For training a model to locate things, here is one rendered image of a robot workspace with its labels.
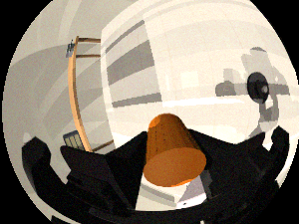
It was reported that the dark grey round pedestal with silver shaft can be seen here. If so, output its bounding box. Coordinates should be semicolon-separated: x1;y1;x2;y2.
246;72;270;105

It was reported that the orange tapered knob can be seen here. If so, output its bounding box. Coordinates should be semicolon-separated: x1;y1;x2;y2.
143;112;206;188

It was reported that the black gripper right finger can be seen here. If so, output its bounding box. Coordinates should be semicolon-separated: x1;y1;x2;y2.
187;128;266;201

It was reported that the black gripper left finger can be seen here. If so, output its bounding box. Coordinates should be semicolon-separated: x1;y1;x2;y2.
60;131;149;209

